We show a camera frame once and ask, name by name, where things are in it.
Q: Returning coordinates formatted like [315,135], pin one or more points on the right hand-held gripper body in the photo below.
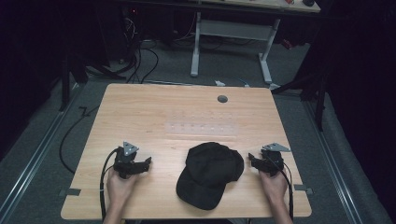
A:
[273,160]

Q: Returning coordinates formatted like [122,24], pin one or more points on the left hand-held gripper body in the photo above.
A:
[125,161]

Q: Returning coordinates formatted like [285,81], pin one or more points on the black baseball cap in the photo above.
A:
[210,174]

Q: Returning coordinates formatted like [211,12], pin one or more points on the person's right hand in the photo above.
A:
[274,186]

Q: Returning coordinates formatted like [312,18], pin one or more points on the person's left hand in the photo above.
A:
[120,188]

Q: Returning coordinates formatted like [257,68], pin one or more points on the grey tape strip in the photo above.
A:
[302,188]
[70,192]

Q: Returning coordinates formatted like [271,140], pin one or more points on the black metal stand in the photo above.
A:
[319,102]
[65,84]

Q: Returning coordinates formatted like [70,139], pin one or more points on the small white plug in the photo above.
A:
[219,83]

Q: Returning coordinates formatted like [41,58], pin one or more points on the small red object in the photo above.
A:
[287,44]

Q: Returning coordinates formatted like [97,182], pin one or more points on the white-legged background desk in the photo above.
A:
[233,29]

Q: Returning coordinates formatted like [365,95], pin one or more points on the black computer mouse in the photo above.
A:
[308,2]

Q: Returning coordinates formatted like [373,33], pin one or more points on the metal floor rail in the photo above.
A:
[29,169]
[333,165]

